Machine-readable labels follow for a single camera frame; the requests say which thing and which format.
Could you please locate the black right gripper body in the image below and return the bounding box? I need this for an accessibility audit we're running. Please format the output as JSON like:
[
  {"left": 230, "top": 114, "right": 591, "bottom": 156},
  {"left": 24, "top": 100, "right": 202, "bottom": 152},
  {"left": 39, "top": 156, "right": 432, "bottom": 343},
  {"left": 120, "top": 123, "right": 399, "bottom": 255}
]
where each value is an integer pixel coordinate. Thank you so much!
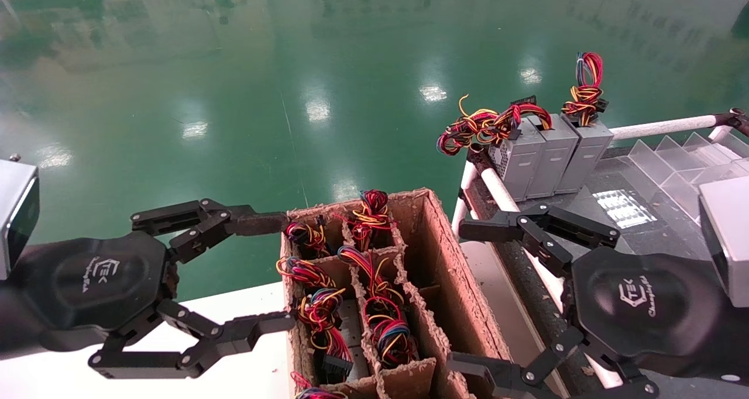
[{"left": 570, "top": 247, "right": 749, "bottom": 383}]

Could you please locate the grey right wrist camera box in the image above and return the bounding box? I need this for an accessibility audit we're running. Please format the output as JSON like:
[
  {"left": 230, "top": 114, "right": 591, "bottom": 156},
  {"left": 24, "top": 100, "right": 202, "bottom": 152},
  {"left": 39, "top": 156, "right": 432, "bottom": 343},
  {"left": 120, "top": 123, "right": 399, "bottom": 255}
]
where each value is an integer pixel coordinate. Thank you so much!
[{"left": 699, "top": 176, "right": 749, "bottom": 309}]

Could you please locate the brown cardboard divider box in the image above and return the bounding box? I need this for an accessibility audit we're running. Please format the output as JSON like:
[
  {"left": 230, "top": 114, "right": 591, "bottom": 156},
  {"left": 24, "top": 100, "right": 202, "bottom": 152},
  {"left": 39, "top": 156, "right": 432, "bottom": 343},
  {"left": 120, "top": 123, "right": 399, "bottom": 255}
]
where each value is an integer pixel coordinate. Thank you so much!
[{"left": 279, "top": 188, "right": 517, "bottom": 399}]

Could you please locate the short white frame pipe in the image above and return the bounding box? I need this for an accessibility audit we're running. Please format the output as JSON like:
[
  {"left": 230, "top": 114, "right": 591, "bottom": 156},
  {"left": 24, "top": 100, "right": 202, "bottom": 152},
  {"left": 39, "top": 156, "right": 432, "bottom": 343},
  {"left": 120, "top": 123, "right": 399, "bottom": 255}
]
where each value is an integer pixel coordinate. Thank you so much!
[{"left": 451, "top": 161, "right": 480, "bottom": 231}]

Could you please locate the clear acrylic divider tray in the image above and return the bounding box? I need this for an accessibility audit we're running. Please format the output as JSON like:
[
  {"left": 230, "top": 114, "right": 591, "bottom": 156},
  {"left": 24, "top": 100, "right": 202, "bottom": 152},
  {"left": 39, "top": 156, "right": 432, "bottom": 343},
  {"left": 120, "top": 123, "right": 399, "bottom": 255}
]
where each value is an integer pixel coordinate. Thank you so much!
[{"left": 628, "top": 130, "right": 749, "bottom": 225}]

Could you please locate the wire bundle in box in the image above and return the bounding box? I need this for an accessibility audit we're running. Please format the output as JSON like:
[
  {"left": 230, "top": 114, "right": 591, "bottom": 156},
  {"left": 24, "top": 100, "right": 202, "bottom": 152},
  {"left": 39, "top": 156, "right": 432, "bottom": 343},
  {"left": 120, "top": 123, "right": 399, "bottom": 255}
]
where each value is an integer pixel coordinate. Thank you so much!
[
  {"left": 284, "top": 216, "right": 333, "bottom": 258},
  {"left": 344, "top": 189, "right": 391, "bottom": 251},
  {"left": 338, "top": 245, "right": 406, "bottom": 306},
  {"left": 276, "top": 256, "right": 338, "bottom": 290}
]

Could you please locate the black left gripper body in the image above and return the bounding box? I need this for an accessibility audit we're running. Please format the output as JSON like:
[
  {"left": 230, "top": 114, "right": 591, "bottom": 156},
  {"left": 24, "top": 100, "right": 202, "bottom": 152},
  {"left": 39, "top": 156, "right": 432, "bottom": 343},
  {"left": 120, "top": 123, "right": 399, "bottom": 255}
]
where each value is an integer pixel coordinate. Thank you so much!
[{"left": 0, "top": 231, "right": 177, "bottom": 359}]

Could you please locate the wire bundle in box middle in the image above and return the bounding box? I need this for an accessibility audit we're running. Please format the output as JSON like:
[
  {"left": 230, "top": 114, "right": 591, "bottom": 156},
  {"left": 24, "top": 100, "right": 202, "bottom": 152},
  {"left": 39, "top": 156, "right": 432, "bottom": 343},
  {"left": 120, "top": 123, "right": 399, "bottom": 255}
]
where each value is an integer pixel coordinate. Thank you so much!
[{"left": 338, "top": 245, "right": 406, "bottom": 306}]

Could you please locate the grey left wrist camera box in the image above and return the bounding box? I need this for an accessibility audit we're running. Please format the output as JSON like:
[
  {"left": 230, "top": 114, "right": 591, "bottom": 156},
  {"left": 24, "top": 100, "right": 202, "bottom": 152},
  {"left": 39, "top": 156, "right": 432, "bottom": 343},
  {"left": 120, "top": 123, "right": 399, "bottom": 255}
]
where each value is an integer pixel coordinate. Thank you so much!
[{"left": 0, "top": 158, "right": 40, "bottom": 280}]

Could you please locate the long white frame pipe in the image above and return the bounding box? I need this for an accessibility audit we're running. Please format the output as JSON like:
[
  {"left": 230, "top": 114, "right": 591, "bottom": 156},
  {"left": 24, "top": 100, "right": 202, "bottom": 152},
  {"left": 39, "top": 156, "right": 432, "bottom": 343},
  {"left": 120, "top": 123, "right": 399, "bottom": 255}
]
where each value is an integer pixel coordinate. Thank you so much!
[
  {"left": 468, "top": 160, "right": 624, "bottom": 391},
  {"left": 609, "top": 114, "right": 732, "bottom": 142}
]

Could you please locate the grey power supply with wires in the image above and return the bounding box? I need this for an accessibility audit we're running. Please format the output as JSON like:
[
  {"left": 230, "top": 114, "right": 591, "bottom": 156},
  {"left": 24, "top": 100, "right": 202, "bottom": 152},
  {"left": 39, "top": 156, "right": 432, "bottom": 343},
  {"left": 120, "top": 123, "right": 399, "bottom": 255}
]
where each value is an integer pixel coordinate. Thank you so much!
[
  {"left": 436, "top": 94, "right": 554, "bottom": 202},
  {"left": 525, "top": 113, "right": 580, "bottom": 200},
  {"left": 294, "top": 287, "right": 356, "bottom": 384},
  {"left": 554, "top": 51, "right": 614, "bottom": 195},
  {"left": 290, "top": 372, "right": 347, "bottom": 399}
]

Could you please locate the wire bundle in box back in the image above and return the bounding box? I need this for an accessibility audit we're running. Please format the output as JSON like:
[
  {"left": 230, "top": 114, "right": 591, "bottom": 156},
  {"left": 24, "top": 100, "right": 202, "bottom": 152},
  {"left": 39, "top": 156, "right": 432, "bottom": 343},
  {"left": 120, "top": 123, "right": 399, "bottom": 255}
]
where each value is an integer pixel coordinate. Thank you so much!
[{"left": 284, "top": 216, "right": 333, "bottom": 258}]

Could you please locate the black pipe joint clamp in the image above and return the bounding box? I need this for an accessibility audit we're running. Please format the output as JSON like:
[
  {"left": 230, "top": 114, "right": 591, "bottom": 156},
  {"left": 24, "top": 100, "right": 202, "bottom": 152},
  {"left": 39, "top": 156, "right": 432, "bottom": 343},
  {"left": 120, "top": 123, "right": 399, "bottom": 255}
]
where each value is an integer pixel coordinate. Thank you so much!
[{"left": 712, "top": 107, "right": 749, "bottom": 137}]

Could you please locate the multicolour wire bundle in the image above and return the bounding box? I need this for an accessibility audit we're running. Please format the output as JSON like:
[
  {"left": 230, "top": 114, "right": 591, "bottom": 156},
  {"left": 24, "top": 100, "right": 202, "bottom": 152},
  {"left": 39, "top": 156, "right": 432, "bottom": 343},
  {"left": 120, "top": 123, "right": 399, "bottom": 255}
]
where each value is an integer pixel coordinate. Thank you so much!
[{"left": 363, "top": 297, "right": 420, "bottom": 369}]

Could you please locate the wire bundle in box right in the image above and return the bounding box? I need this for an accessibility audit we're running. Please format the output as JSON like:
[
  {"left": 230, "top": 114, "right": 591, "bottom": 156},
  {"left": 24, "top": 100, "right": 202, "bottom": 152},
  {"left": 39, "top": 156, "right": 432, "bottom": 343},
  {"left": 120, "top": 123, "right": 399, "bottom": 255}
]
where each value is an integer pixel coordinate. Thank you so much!
[{"left": 344, "top": 189, "right": 391, "bottom": 251}]

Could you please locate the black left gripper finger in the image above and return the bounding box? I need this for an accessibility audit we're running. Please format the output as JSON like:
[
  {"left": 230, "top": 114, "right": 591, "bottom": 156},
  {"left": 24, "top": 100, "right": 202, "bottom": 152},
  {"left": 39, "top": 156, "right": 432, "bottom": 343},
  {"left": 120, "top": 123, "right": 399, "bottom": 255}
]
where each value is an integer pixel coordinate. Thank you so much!
[
  {"left": 88, "top": 298, "right": 297, "bottom": 380},
  {"left": 131, "top": 198, "right": 288, "bottom": 265}
]

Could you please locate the wire bundle in box left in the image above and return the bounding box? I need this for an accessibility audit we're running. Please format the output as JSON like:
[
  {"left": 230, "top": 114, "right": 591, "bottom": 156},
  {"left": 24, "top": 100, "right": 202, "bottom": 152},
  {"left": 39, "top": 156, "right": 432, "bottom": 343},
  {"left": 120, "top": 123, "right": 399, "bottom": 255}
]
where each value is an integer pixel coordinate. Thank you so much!
[{"left": 276, "top": 256, "right": 338, "bottom": 290}]

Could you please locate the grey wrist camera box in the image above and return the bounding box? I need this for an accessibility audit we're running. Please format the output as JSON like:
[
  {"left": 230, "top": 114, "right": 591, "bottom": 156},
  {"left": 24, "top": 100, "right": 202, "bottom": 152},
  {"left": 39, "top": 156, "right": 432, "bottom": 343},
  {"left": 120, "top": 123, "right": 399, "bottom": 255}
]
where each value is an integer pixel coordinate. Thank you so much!
[
  {"left": 699, "top": 176, "right": 749, "bottom": 309},
  {"left": 0, "top": 158, "right": 40, "bottom": 280}
]

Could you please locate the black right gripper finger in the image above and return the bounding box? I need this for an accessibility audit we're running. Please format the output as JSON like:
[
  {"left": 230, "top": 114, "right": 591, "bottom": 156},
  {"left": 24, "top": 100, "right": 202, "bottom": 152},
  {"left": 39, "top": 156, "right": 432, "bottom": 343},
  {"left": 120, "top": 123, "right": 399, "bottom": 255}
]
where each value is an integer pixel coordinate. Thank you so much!
[
  {"left": 448, "top": 328, "right": 659, "bottom": 399},
  {"left": 458, "top": 204, "right": 621, "bottom": 277}
]

